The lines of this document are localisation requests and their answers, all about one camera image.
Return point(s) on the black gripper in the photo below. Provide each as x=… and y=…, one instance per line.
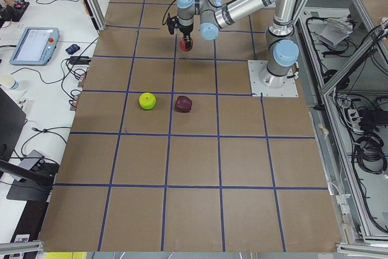
x=185, y=30

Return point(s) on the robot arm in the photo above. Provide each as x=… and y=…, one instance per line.
x=215, y=15

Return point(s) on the paper cup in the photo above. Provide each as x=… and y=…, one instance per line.
x=9, y=82

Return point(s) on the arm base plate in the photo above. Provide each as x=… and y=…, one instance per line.
x=263, y=84

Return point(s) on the green apple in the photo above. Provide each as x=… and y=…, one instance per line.
x=147, y=101

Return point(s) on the black monitor stand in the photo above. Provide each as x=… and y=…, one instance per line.
x=33, y=176

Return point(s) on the left teach pendant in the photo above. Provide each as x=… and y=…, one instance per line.
x=35, y=47

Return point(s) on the red yellow apple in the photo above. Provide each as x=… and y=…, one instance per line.
x=186, y=44

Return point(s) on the dark red apple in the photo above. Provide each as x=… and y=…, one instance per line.
x=183, y=104

